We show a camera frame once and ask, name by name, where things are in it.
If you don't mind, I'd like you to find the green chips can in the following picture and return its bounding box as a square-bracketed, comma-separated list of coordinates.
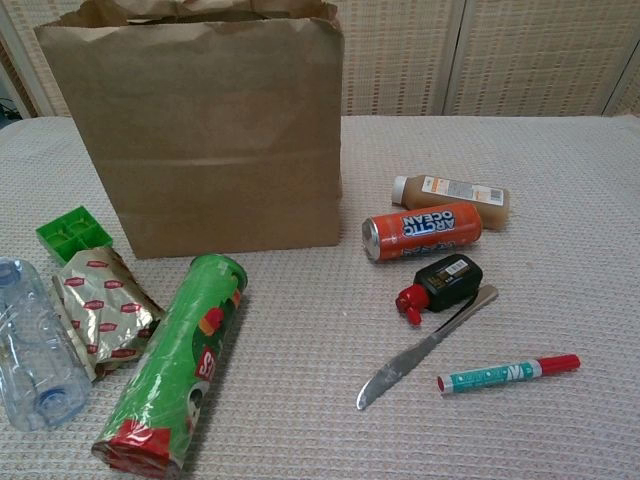
[91, 254, 250, 480]

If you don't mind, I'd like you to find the silver red snack packet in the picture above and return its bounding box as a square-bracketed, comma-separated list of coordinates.
[51, 245, 167, 382]

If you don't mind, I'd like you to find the green plastic block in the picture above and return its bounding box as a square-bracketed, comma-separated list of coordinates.
[35, 206, 114, 265]

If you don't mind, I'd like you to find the clear plastic bottle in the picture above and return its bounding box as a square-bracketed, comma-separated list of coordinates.
[0, 256, 94, 432]

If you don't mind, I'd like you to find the brown juice bottle white cap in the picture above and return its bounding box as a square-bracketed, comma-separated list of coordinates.
[391, 174, 512, 232]

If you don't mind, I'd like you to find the black bottle red cap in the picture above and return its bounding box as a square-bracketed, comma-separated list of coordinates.
[393, 253, 484, 327]

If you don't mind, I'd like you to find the brown paper shopping bag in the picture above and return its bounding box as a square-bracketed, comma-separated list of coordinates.
[33, 0, 346, 260]

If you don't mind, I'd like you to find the white woven tablecloth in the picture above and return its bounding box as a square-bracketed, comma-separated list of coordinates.
[0, 115, 640, 480]

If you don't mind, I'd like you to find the orange soda can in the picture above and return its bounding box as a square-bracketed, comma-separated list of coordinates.
[361, 203, 484, 264]

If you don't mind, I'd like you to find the metal table knife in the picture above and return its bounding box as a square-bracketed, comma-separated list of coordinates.
[355, 284, 500, 412]

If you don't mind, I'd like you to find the woven bamboo folding screen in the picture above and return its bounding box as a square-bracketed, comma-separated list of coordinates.
[0, 0, 640, 119]

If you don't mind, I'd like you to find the red capped marker pen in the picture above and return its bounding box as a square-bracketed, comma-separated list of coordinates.
[437, 353, 581, 396]

